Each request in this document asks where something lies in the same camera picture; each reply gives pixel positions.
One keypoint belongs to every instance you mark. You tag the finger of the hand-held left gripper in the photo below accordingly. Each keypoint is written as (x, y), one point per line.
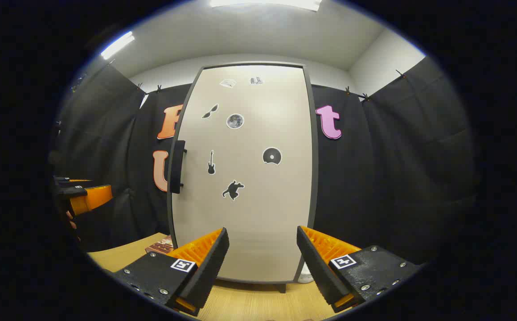
(91, 198)
(73, 182)

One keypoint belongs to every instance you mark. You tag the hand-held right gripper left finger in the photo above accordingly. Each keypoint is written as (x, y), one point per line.
(209, 267)

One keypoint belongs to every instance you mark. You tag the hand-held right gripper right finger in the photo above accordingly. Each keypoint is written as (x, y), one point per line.
(318, 267)

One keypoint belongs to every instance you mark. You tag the beige cabinet door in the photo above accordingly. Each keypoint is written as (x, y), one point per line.
(258, 214)

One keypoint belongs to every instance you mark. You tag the white lidded pot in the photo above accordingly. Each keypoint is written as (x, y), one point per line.
(305, 277)

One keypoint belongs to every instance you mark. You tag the red brown cover book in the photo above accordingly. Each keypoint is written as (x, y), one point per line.
(162, 246)

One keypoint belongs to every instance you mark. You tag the black backdrop cloth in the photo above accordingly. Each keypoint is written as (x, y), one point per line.
(396, 178)

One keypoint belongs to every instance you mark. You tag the small ceiling light panel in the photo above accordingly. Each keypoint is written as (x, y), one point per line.
(116, 45)

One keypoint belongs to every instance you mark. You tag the long ceiling light panel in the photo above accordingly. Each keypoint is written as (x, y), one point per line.
(263, 3)

